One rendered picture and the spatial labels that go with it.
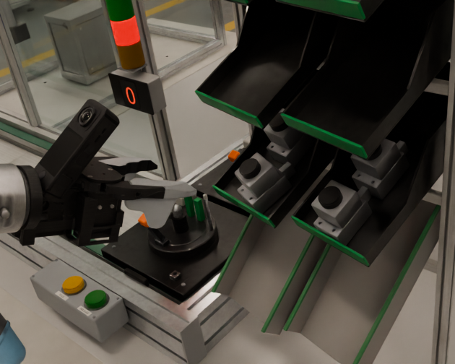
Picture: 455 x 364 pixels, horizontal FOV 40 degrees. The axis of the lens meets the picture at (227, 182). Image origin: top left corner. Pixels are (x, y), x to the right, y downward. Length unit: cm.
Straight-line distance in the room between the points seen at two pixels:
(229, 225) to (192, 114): 76
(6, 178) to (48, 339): 66
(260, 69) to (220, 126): 99
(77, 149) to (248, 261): 46
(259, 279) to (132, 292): 26
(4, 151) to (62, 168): 121
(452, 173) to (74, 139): 46
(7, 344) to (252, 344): 56
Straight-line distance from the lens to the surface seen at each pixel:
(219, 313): 115
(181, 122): 192
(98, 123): 69
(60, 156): 71
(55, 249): 134
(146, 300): 116
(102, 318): 116
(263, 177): 86
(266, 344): 116
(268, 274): 103
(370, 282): 95
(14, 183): 68
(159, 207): 75
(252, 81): 86
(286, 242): 102
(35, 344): 130
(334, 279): 98
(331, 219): 80
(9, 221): 68
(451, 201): 84
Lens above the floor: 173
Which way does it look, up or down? 33 degrees down
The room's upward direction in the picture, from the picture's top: 9 degrees counter-clockwise
